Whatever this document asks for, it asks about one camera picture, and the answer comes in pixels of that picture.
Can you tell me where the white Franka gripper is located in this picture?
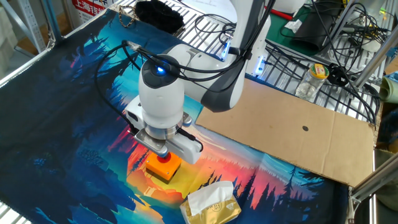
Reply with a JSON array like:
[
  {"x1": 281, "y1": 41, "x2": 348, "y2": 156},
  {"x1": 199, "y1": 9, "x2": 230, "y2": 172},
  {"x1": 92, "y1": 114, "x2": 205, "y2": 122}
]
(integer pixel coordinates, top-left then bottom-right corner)
[{"x1": 124, "y1": 95, "x2": 204, "y2": 165}]

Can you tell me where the orange box with red button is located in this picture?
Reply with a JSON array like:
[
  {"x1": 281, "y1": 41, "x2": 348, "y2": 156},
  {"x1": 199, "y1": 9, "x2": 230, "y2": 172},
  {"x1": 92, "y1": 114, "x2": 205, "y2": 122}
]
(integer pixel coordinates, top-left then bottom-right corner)
[{"x1": 144, "y1": 151, "x2": 183, "y2": 182}]

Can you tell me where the gold tissue pack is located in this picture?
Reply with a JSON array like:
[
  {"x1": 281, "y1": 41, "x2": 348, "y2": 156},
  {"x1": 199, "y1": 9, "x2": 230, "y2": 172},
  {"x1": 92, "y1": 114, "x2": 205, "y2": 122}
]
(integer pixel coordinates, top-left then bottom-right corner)
[{"x1": 179, "y1": 180, "x2": 243, "y2": 224}]

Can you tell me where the printed sunset landscape mat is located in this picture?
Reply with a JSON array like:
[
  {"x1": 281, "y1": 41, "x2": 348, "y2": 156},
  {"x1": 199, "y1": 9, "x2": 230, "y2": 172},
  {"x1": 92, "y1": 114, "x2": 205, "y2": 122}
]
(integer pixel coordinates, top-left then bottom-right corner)
[{"x1": 0, "y1": 8, "x2": 349, "y2": 224}]

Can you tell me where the flat brown cardboard sheet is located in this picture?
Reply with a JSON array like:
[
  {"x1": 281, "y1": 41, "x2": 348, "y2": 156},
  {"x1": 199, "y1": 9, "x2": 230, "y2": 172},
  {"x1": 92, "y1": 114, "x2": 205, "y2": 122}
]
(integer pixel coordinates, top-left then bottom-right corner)
[{"x1": 195, "y1": 77, "x2": 376, "y2": 187}]

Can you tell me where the black furry pouch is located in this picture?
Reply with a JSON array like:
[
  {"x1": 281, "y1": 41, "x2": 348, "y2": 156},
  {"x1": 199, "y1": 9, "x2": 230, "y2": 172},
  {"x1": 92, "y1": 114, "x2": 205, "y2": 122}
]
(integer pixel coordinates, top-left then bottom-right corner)
[{"x1": 134, "y1": 0, "x2": 186, "y2": 35}]

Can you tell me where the glass jar with yellow lid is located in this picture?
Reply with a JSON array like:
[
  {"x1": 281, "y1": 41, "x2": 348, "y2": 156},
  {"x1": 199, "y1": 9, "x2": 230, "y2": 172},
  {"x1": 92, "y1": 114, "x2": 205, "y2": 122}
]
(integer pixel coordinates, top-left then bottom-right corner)
[{"x1": 294, "y1": 63, "x2": 330, "y2": 103}]

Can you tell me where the green cutting mat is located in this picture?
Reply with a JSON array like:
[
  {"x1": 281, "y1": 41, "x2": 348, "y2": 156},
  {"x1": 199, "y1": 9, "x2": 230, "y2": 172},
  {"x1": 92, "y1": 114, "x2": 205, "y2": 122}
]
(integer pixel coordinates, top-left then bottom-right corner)
[{"x1": 266, "y1": 6, "x2": 315, "y2": 57}]

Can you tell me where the red and white printed sign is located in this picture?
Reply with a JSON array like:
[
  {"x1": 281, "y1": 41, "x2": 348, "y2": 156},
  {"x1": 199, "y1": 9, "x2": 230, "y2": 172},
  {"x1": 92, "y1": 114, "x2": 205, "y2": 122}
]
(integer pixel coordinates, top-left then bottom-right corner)
[{"x1": 70, "y1": 0, "x2": 116, "y2": 26}]

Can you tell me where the red marker pen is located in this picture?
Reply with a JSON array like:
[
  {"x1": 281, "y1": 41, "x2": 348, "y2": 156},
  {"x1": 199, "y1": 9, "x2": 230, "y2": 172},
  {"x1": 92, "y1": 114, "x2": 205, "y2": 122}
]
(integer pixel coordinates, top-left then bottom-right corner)
[{"x1": 264, "y1": 5, "x2": 295, "y2": 21}]

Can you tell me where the black plug adapter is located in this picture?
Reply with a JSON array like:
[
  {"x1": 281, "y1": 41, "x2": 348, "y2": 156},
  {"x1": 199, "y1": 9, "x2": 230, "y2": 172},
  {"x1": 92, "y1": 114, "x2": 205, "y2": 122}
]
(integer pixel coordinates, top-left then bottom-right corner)
[{"x1": 326, "y1": 63, "x2": 351, "y2": 87}]

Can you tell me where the grey slotted rack upright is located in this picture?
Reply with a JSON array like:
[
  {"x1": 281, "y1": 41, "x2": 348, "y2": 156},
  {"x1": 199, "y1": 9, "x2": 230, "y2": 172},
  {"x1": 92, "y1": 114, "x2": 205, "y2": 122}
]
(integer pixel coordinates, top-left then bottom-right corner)
[{"x1": 0, "y1": 0, "x2": 47, "y2": 54}]

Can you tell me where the black fabric pouch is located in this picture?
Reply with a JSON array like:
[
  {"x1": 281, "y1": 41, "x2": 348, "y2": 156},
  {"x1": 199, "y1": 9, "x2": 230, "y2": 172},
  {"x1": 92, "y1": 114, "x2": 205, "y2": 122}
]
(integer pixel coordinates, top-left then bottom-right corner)
[{"x1": 290, "y1": 11, "x2": 338, "y2": 54}]

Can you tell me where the slanted aluminium profile bar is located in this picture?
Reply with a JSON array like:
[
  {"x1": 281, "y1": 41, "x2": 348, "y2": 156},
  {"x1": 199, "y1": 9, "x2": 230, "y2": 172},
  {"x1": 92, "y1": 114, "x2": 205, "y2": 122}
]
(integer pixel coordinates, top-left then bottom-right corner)
[{"x1": 353, "y1": 29, "x2": 398, "y2": 90}]

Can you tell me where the pale green roll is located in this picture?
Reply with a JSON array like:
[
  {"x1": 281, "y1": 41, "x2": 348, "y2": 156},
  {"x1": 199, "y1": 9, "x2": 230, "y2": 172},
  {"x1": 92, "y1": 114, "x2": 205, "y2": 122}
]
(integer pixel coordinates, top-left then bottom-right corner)
[{"x1": 378, "y1": 76, "x2": 398, "y2": 104}]

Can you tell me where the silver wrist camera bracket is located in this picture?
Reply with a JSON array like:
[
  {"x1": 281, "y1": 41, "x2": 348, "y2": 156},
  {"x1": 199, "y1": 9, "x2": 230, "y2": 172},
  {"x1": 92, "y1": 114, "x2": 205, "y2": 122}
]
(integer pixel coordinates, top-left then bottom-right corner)
[{"x1": 133, "y1": 111, "x2": 193, "y2": 159}]

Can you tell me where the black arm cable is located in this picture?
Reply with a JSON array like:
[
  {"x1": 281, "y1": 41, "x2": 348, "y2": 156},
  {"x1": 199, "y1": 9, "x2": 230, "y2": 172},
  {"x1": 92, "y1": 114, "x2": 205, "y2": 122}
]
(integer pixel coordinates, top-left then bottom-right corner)
[{"x1": 94, "y1": 0, "x2": 276, "y2": 133}]

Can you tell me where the metal chain strap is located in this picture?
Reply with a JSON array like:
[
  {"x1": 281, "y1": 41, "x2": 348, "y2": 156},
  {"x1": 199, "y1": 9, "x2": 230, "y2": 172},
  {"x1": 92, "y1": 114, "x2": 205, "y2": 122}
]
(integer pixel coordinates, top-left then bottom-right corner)
[{"x1": 118, "y1": 4, "x2": 139, "y2": 29}]

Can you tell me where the tangled black cable bundle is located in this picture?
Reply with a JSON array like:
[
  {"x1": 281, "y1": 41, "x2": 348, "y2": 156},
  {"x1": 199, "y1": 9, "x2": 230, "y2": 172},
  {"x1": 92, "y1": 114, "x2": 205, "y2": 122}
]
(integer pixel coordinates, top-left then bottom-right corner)
[{"x1": 264, "y1": 0, "x2": 391, "y2": 125}]

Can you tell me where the aluminium frame rail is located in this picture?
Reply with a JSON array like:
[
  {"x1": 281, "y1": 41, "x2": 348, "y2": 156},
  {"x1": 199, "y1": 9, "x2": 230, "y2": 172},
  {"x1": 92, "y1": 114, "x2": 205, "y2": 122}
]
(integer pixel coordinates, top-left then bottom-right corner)
[{"x1": 348, "y1": 152, "x2": 398, "y2": 203}]

